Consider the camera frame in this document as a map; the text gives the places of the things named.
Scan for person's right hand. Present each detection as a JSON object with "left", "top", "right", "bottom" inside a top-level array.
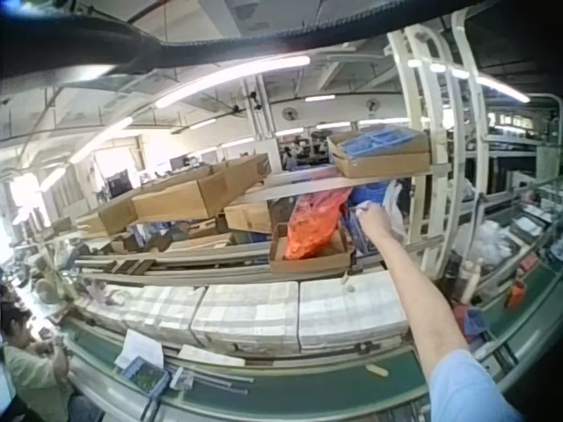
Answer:
[{"left": 356, "top": 203, "right": 393, "bottom": 242}]

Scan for blue plastic container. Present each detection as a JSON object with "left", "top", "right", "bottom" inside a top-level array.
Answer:
[{"left": 350, "top": 179, "right": 391, "bottom": 207}]

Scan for blue packet box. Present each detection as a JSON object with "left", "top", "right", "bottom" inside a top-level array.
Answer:
[{"left": 339, "top": 205, "right": 382, "bottom": 259}]

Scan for white plastic bag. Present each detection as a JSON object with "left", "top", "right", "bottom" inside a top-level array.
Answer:
[{"left": 381, "top": 178, "right": 411, "bottom": 244}]

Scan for orange plastic bag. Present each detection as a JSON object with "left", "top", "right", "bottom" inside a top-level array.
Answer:
[{"left": 283, "top": 187, "right": 354, "bottom": 261}]

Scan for cardboard box with blue trays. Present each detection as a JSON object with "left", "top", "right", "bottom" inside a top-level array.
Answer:
[{"left": 326, "top": 124, "right": 433, "bottom": 179}]

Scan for blue plastic trays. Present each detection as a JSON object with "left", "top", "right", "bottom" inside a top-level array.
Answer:
[{"left": 342, "top": 125, "right": 417, "bottom": 157}]

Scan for shallow cardboard tray box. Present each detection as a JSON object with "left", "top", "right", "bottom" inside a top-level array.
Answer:
[{"left": 267, "top": 222, "right": 355, "bottom": 276}]

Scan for small brown cardboard box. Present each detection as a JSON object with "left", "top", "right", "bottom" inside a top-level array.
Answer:
[{"left": 223, "top": 203, "right": 274, "bottom": 235}]

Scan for long brown cardboard box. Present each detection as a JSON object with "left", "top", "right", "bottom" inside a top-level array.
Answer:
[
  {"left": 130, "top": 169, "right": 230, "bottom": 223},
  {"left": 209, "top": 153, "right": 272, "bottom": 191},
  {"left": 76, "top": 190, "right": 142, "bottom": 237}
]

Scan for heap of clear plastic bags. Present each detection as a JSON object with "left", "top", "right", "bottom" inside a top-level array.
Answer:
[{"left": 473, "top": 218, "right": 521, "bottom": 270}]

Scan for red and blue cloth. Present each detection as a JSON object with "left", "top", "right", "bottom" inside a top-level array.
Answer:
[{"left": 451, "top": 302, "right": 487, "bottom": 343}]

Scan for orange cup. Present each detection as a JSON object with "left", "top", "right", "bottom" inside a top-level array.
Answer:
[{"left": 504, "top": 280, "right": 528, "bottom": 309}]

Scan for green conveyor belt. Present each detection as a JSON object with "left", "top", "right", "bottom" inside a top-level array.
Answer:
[{"left": 59, "top": 258, "right": 563, "bottom": 417}]

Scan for long fluorescent light tube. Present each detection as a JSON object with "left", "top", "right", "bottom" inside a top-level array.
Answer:
[
  {"left": 68, "top": 115, "right": 135, "bottom": 165},
  {"left": 153, "top": 54, "right": 312, "bottom": 110}
]

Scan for white flat strip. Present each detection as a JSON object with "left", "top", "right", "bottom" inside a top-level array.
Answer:
[{"left": 177, "top": 343, "right": 246, "bottom": 368}]

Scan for small clear plastic tray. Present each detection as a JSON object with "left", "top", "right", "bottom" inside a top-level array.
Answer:
[{"left": 168, "top": 366, "right": 195, "bottom": 393}]

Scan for white paper sheet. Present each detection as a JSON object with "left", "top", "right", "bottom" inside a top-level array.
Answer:
[{"left": 113, "top": 328, "right": 165, "bottom": 371}]

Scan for blue parts tray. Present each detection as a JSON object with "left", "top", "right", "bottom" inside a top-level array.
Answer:
[{"left": 120, "top": 355, "right": 172, "bottom": 397}]

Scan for white metal rack frame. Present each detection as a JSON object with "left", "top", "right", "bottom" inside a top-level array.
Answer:
[{"left": 385, "top": 7, "right": 490, "bottom": 279}]

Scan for white strapped carton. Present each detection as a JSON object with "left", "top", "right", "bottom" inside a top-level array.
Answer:
[
  {"left": 124, "top": 285, "right": 208, "bottom": 340},
  {"left": 297, "top": 269, "right": 411, "bottom": 353},
  {"left": 190, "top": 280, "right": 301, "bottom": 356}
]

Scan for black corrugated hose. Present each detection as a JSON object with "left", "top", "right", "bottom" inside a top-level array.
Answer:
[{"left": 0, "top": 0, "right": 489, "bottom": 76}]

